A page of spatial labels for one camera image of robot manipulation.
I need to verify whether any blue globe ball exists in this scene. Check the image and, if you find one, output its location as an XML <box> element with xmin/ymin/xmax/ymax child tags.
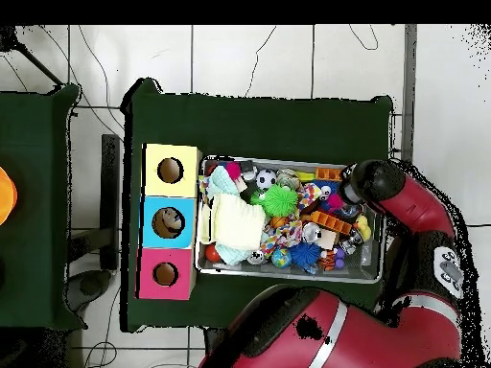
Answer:
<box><xmin>270</xmin><ymin>247</ymin><xmax>293</xmax><ymax>268</ymax></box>

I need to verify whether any blue spiky ball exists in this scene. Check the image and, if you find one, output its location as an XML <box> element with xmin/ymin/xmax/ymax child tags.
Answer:
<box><xmin>312</xmin><ymin>179</ymin><xmax>342</xmax><ymax>202</ymax></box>

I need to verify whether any orange plastic building block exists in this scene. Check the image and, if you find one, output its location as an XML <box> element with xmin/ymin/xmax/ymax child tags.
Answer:
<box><xmin>315</xmin><ymin>167</ymin><xmax>345</xmax><ymax>182</ymax></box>
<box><xmin>308</xmin><ymin>210</ymin><xmax>353</xmax><ymax>236</ymax></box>

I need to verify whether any wooden box with three holes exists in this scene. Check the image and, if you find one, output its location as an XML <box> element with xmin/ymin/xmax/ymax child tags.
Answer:
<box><xmin>135</xmin><ymin>143</ymin><xmax>203</xmax><ymax>301</ymax></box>

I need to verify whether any dark green table cloth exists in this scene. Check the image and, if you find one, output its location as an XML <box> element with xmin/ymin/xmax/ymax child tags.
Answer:
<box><xmin>120</xmin><ymin>78</ymin><xmax>395</xmax><ymax>340</ymax></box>

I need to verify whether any orange round object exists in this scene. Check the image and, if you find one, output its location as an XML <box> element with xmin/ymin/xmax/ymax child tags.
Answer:
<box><xmin>0</xmin><ymin>166</ymin><xmax>18</xmax><ymax>226</ymax></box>

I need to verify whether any black and white soccer ball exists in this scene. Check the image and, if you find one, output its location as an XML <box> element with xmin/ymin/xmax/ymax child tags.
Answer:
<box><xmin>255</xmin><ymin>169</ymin><xmax>278</xmax><ymax>191</ymax></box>

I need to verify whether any mint green cloth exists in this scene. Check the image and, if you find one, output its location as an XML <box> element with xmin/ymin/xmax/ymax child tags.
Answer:
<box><xmin>206</xmin><ymin>164</ymin><xmax>243</xmax><ymax>198</ymax></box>

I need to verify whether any green spiky toy with eyes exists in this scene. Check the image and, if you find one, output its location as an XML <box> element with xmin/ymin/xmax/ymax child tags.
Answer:
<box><xmin>250</xmin><ymin>183</ymin><xmax>299</xmax><ymax>219</ymax></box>

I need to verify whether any cream knitted cloth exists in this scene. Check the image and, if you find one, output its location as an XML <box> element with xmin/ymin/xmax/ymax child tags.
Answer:
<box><xmin>199</xmin><ymin>192</ymin><xmax>267</xmax><ymax>251</ymax></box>

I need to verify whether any dark green covered side table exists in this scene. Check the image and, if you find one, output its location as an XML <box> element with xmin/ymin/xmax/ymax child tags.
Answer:
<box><xmin>0</xmin><ymin>83</ymin><xmax>87</xmax><ymax>331</ymax></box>

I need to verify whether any black equipment stand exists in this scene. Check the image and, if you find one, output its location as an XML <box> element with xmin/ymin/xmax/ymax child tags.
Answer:
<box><xmin>68</xmin><ymin>133</ymin><xmax>122</xmax><ymax>271</ymax></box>

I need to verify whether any shallow clear mesh bin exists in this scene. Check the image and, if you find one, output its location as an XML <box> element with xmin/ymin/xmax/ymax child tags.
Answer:
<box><xmin>194</xmin><ymin>154</ymin><xmax>386</xmax><ymax>285</ymax></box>

